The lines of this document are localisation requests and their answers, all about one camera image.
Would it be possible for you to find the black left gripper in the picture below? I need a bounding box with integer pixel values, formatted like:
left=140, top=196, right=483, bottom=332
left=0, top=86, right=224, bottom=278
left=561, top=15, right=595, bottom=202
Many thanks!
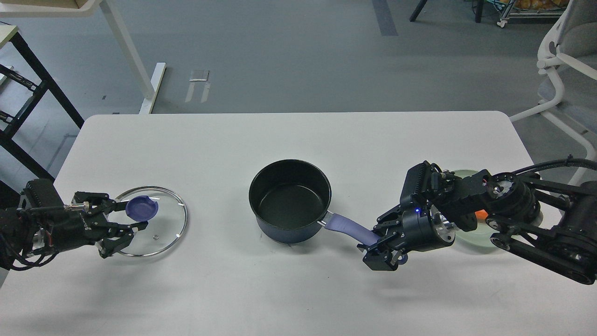
left=47, top=191, right=148, bottom=258

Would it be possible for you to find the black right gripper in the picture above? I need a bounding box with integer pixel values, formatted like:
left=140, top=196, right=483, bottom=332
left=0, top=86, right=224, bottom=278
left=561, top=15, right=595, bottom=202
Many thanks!
left=363, top=205, right=457, bottom=272

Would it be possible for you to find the glass lid purple knob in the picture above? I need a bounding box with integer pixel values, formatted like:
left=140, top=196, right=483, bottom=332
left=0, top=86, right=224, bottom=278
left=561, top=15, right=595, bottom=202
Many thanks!
left=108, top=186, right=189, bottom=258

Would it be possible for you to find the dark blue saucepan purple handle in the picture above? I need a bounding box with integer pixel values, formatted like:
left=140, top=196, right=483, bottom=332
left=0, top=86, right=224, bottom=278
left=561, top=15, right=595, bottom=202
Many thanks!
left=248, top=159, right=385, bottom=247

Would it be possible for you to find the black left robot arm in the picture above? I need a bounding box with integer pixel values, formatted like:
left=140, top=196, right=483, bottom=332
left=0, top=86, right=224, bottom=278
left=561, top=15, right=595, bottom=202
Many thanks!
left=0, top=179, right=159, bottom=271

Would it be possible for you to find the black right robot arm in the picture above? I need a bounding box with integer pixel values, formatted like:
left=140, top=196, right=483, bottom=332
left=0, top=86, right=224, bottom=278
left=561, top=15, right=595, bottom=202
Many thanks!
left=360, top=156, right=597, bottom=285

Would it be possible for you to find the translucent green plate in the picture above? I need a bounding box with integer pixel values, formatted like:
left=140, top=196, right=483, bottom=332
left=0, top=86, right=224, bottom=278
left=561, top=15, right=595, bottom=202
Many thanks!
left=454, top=169, right=544, bottom=253

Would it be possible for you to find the orange carrot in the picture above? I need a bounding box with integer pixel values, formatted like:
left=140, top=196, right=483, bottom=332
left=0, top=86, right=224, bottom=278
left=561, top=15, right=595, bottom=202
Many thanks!
left=475, top=210, right=488, bottom=221

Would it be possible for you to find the white desk with leg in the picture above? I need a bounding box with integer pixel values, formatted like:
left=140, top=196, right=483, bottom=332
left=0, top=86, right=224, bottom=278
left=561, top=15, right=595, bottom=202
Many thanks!
left=1, top=0, right=167, bottom=115

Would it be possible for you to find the wheeled cart base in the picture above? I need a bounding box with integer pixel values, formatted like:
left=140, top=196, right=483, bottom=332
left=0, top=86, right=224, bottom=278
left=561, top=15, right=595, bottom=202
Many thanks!
left=410, top=0, right=572, bottom=28

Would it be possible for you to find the white office chair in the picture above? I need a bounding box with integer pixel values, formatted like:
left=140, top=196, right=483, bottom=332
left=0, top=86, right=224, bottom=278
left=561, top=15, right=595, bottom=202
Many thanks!
left=510, top=0, right=596, bottom=161

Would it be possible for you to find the black metal shelf frame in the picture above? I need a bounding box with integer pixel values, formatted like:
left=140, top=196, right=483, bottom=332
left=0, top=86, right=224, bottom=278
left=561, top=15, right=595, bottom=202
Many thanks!
left=0, top=25, right=84, bottom=181

